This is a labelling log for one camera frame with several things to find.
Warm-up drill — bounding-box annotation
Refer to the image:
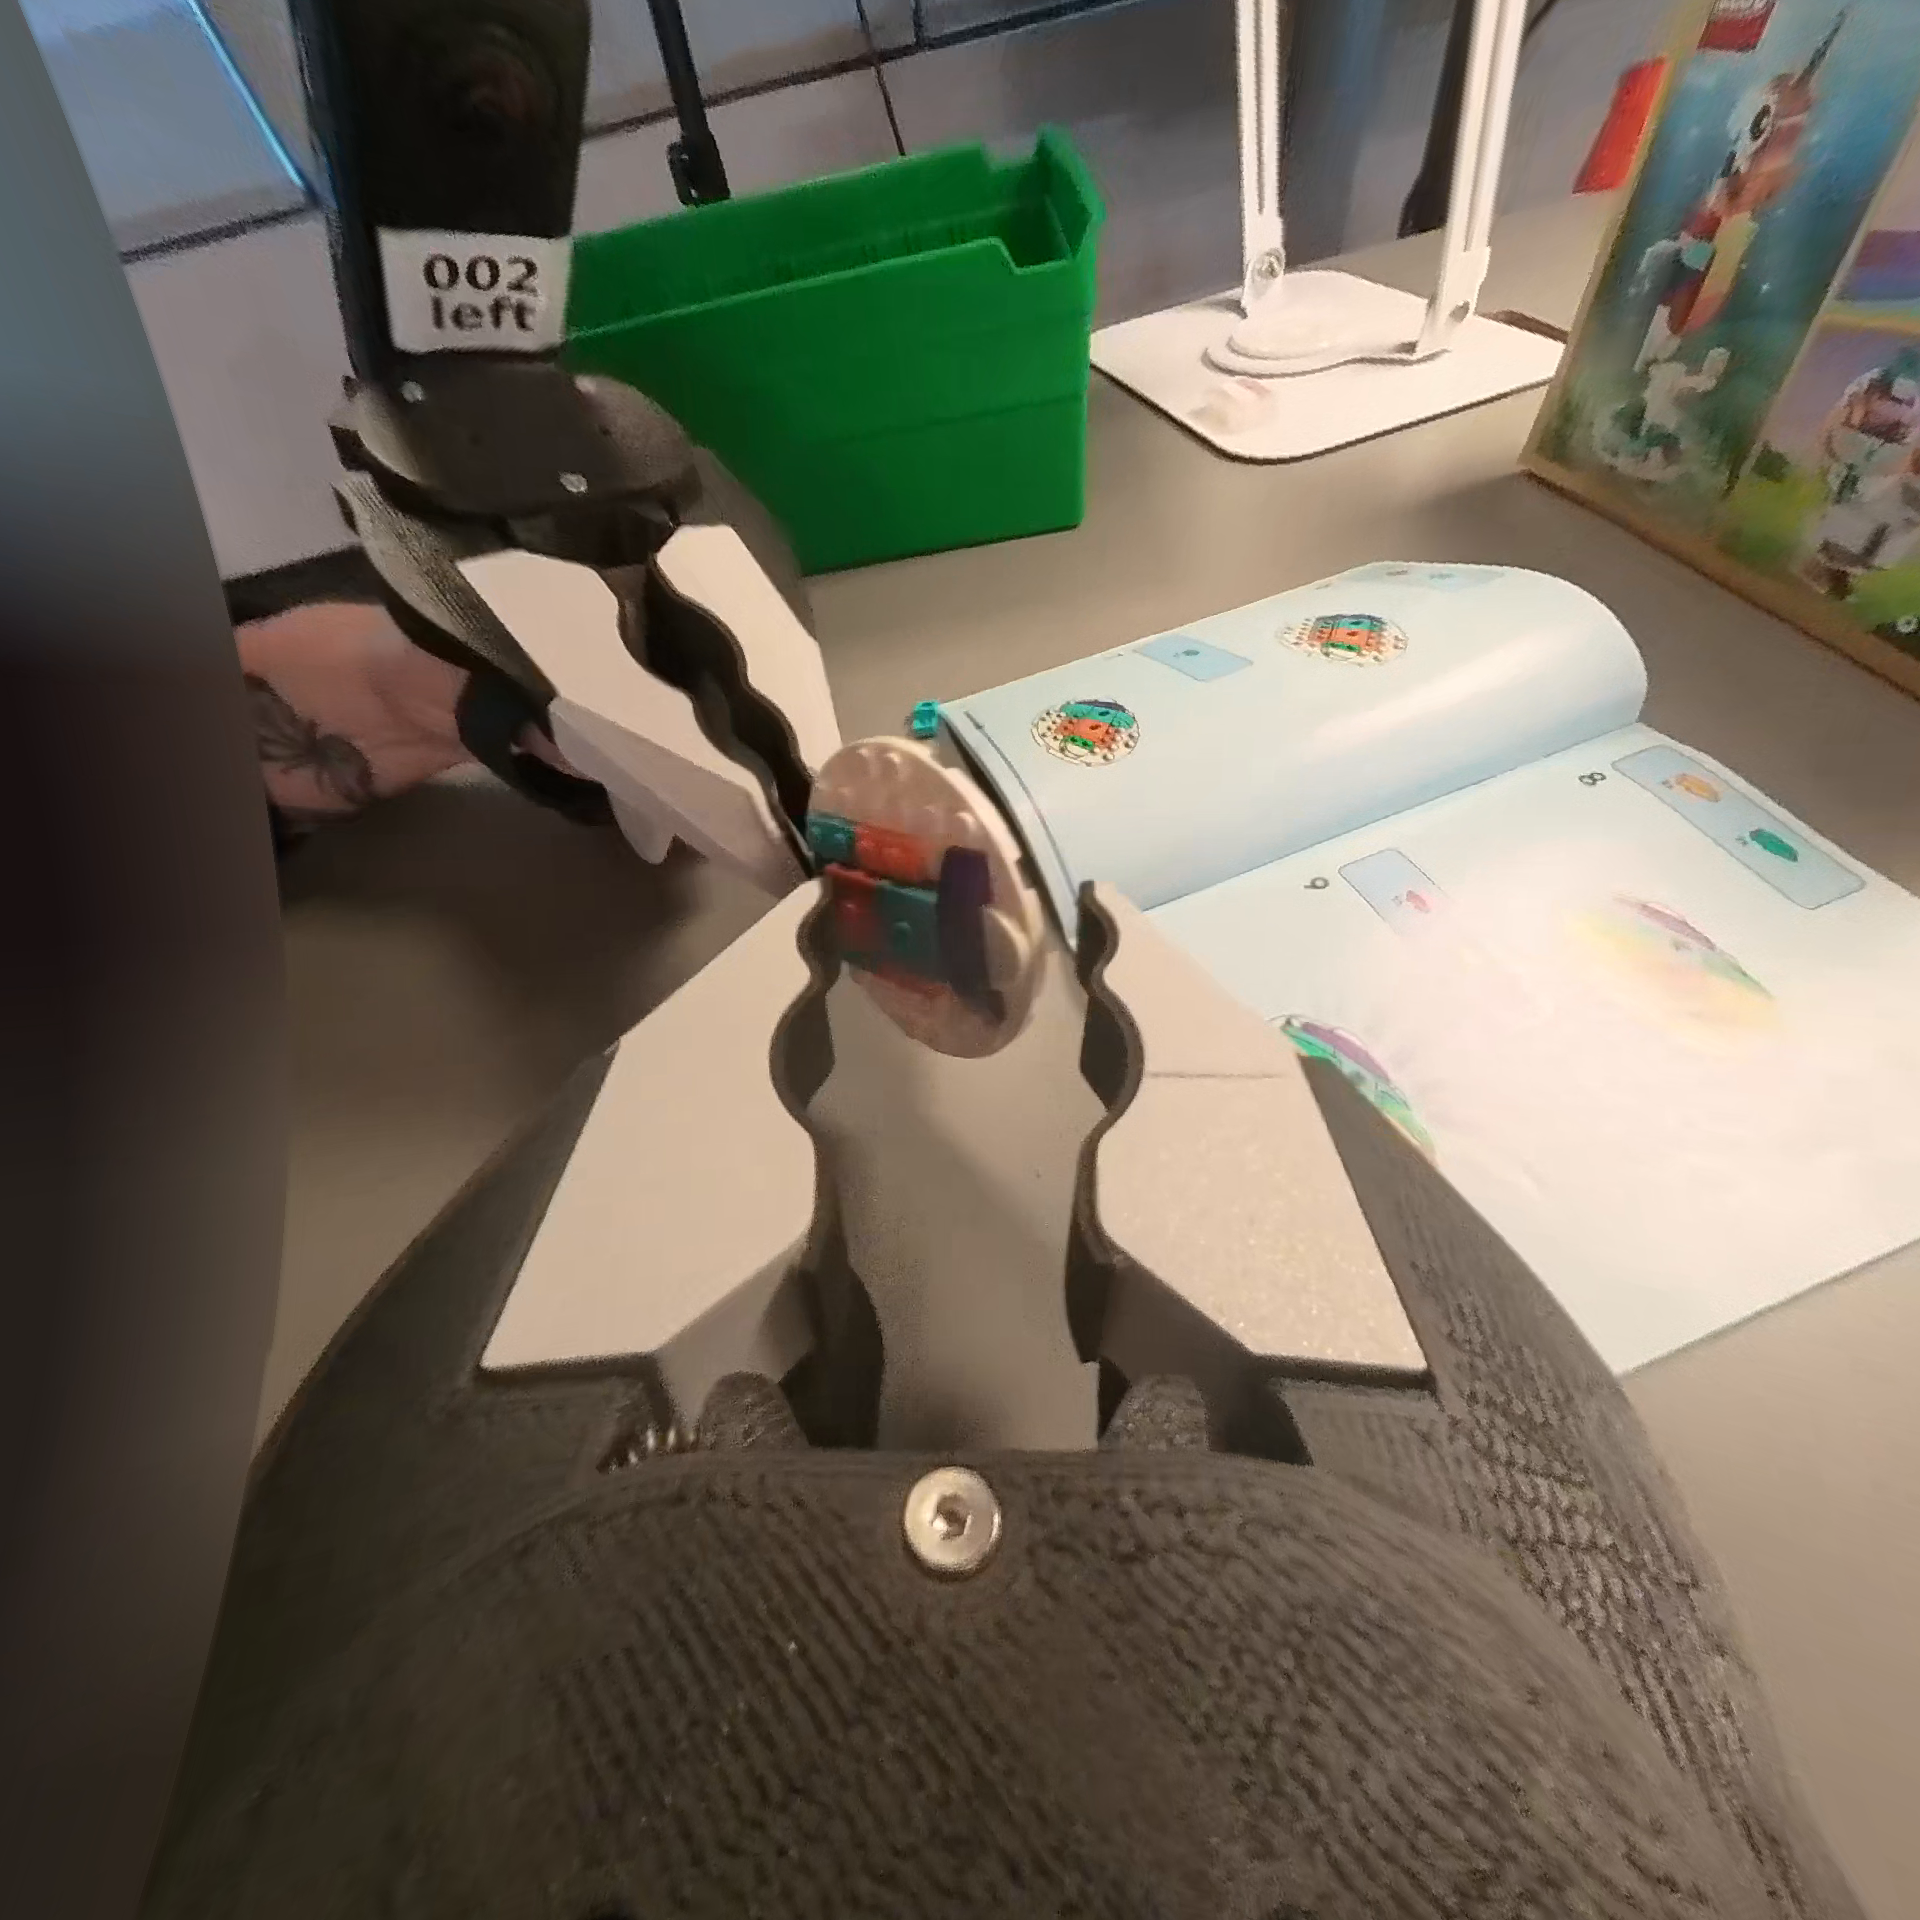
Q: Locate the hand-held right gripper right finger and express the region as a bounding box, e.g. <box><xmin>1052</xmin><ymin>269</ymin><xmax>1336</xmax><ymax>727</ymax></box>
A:
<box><xmin>1066</xmin><ymin>881</ymin><xmax>1432</xmax><ymax>1395</ymax></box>

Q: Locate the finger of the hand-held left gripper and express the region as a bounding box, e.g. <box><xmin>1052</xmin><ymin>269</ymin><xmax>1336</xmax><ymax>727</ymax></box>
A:
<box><xmin>643</xmin><ymin>513</ymin><xmax>848</xmax><ymax>848</ymax></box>
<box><xmin>448</xmin><ymin>543</ymin><xmax>819</xmax><ymax>889</ymax></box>

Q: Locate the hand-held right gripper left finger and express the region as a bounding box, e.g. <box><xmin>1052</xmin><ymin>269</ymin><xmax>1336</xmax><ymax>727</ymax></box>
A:
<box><xmin>481</xmin><ymin>881</ymin><xmax>841</xmax><ymax>1395</ymax></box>

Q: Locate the round white lego plate assembly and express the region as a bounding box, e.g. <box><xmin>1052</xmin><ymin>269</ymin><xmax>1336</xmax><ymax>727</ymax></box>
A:
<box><xmin>800</xmin><ymin>730</ymin><xmax>1052</xmax><ymax>1059</ymax></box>

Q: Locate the lego set cardboard box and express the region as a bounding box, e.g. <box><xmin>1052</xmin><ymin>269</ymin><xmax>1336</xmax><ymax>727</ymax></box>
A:
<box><xmin>1518</xmin><ymin>0</ymin><xmax>1920</xmax><ymax>662</ymax></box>

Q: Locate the person's left hand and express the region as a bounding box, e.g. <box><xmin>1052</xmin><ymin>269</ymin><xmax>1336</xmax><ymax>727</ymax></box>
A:
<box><xmin>241</xmin><ymin>603</ymin><xmax>501</xmax><ymax>829</ymax></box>

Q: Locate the black stand pole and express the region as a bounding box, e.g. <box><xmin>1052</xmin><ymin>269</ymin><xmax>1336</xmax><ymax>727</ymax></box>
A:
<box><xmin>643</xmin><ymin>0</ymin><xmax>737</xmax><ymax>213</ymax></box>

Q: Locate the green plastic bin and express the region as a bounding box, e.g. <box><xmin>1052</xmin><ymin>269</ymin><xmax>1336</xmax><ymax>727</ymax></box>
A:
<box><xmin>568</xmin><ymin>127</ymin><xmax>1104</xmax><ymax>578</ymax></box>

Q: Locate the open light blue instruction booklet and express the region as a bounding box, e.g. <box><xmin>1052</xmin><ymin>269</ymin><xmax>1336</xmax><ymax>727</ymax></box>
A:
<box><xmin>937</xmin><ymin>562</ymin><xmax>1920</xmax><ymax>1373</ymax></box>

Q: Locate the white desk lamp stand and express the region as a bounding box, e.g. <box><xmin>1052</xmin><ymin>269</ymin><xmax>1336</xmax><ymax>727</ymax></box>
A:
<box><xmin>1091</xmin><ymin>0</ymin><xmax>1569</xmax><ymax>461</ymax></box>

